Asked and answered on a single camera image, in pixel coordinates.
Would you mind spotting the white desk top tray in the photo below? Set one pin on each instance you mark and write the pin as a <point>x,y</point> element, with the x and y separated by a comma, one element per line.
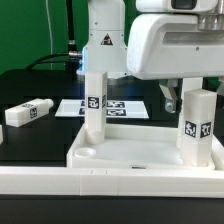
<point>136,147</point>

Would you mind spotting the white L-shaped fence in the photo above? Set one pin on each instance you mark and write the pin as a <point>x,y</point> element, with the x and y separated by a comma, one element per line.
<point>18,180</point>

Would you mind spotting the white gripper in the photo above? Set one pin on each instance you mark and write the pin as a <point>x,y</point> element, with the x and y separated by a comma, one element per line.
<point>166,46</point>

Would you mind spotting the white marker sheet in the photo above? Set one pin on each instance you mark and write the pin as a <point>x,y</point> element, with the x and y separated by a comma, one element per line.
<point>115,109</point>

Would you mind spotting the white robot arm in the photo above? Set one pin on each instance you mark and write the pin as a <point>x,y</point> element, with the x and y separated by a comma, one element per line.
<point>106,49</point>

